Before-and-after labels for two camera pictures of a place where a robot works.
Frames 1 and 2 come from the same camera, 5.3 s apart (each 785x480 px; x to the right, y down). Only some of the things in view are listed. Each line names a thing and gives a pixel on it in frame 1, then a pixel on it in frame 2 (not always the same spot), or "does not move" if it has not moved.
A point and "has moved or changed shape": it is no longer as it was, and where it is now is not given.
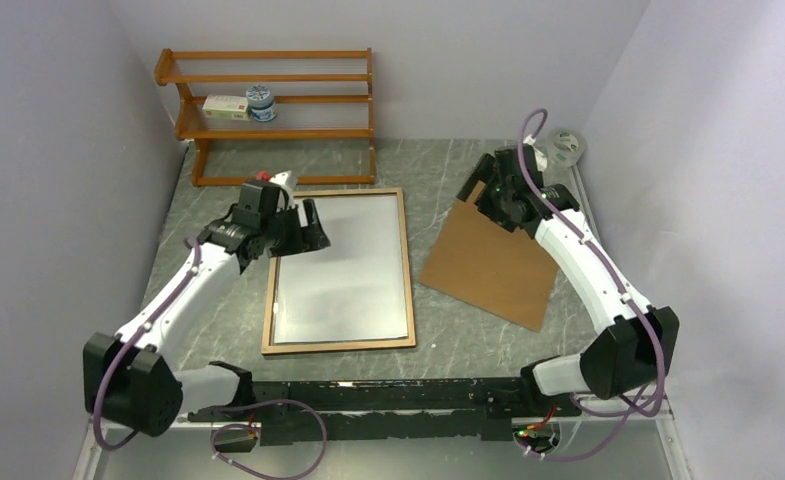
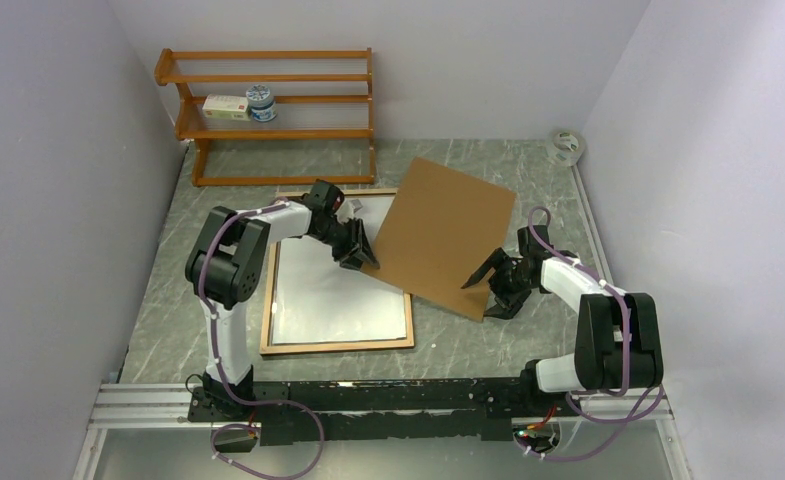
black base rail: x=300 y=413 does not move
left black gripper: x=307 y=238 to x=358 y=249
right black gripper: x=486 y=171 to x=506 y=304
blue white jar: x=261 y=103 does not move
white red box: x=227 y=106 does not move
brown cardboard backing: x=483 y=262 has moved or changed shape
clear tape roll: x=567 y=148 does not move
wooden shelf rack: x=274 y=117 does not move
